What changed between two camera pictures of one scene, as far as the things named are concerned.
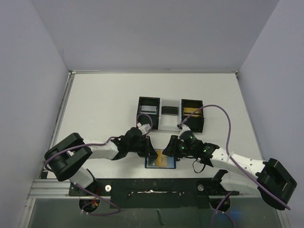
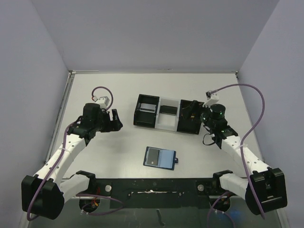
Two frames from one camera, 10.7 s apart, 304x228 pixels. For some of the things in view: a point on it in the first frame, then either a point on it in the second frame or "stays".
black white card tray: x=166 y=114 stays
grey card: x=152 y=161 stays
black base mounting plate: x=187 y=193 stays
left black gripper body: x=147 y=146 to x=110 y=122
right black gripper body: x=176 y=146 to x=202 y=116
